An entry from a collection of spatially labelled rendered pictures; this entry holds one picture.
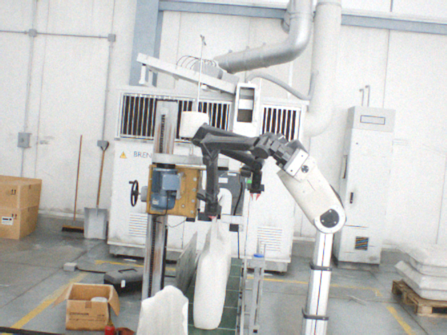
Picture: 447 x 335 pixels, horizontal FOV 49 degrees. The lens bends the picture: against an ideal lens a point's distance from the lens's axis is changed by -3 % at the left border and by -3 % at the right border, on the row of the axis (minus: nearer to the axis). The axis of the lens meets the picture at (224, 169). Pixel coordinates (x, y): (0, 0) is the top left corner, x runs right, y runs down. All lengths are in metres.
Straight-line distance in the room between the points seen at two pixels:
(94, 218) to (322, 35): 3.98
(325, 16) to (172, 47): 2.29
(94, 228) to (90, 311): 3.44
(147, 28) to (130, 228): 2.73
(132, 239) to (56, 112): 2.53
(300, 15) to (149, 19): 2.39
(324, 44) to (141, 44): 2.45
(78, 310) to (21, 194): 3.37
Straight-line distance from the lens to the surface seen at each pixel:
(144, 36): 7.05
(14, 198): 7.11
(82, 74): 7.67
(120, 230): 6.18
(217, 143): 2.41
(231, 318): 3.39
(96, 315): 4.02
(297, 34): 5.50
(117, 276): 4.82
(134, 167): 6.06
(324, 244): 2.57
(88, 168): 7.58
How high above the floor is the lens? 1.52
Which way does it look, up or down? 3 degrees down
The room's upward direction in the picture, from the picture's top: 5 degrees clockwise
